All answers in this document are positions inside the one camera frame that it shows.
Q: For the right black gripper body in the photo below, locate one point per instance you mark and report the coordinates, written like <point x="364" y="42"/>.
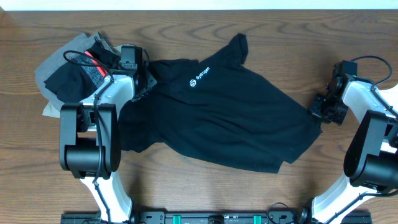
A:
<point x="328" y="108"/>

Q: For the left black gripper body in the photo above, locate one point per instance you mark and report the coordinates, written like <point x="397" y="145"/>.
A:
<point x="148" y="82"/>

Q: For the black polo shirt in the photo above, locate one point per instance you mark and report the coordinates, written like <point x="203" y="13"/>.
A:
<point x="218" y="111"/>

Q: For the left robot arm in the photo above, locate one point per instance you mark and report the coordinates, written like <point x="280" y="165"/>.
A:
<point x="90" y="143"/>

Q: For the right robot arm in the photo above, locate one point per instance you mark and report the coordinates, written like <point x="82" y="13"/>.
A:
<point x="370" y="164"/>

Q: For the white garment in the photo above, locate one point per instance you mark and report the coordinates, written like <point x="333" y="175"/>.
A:
<point x="390" y="96"/>

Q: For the grey folded garment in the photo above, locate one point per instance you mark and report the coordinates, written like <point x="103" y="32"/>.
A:
<point x="50" y="65"/>

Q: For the beige folded garment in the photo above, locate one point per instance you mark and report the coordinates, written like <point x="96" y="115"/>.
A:
<point x="51" y="111"/>

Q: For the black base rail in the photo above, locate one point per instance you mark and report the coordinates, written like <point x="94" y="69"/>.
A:
<point x="209" y="218"/>

